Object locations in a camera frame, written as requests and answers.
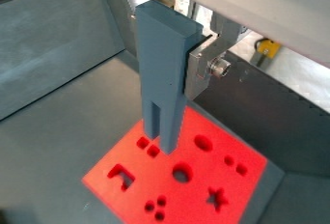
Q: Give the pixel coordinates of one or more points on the yellow clamp outside box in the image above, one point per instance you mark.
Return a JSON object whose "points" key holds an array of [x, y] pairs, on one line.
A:
{"points": [[266, 49]]}

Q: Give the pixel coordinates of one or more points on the blue double-square peg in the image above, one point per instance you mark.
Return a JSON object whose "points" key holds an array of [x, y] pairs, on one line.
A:
{"points": [[166, 36]]}

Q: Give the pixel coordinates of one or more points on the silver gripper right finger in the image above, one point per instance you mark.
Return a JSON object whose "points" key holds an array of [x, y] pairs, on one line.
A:
{"points": [[206, 60]]}

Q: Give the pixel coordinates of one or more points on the red shape-hole board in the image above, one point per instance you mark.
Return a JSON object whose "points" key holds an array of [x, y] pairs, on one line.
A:
{"points": [[199, 185]]}

